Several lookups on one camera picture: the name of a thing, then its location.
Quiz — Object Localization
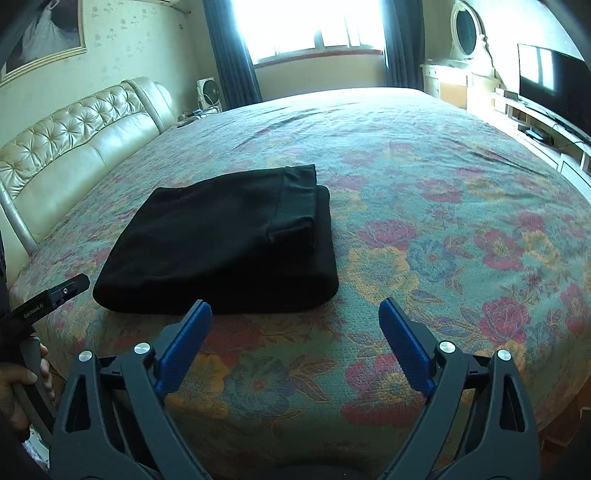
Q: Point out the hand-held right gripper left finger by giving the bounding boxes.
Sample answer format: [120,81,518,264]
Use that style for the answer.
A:
[48,299,214,480]

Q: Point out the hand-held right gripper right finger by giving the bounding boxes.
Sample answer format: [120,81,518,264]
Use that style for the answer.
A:
[378,296,542,480]

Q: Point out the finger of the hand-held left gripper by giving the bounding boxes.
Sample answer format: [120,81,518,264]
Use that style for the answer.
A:
[46,273,90,306]

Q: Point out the black pants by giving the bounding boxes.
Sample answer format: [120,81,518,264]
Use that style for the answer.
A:
[92,164,341,315]

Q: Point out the person's left hand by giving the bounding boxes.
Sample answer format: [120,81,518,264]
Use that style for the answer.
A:
[0,344,56,432]

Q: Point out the cream tufted leather headboard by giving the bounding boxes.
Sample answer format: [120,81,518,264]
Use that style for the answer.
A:
[0,76,178,273]

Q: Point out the floral bedspread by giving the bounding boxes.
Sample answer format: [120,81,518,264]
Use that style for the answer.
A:
[9,85,591,480]

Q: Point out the white fan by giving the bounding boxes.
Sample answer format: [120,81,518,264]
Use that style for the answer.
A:
[196,78,222,114]

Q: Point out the white television stand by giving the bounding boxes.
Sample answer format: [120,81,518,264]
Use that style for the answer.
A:
[492,88,591,174]

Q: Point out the white dresser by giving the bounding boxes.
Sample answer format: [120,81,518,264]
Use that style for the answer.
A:
[420,60,502,112]

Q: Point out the dark blue curtain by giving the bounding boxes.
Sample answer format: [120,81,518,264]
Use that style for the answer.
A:
[203,0,264,112]
[379,0,423,90]

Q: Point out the black flat television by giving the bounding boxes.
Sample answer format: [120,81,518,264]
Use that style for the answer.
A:
[517,43,591,139]

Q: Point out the white air conditioner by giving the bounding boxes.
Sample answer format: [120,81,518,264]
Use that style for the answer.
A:
[150,0,192,14]

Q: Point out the window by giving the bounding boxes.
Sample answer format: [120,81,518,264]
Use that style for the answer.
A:
[231,0,389,65]

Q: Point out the framed wall picture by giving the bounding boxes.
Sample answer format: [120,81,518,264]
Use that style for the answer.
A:
[0,0,88,88]

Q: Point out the oval mirror white frame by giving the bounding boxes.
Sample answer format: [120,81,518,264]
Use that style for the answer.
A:
[450,0,495,63]

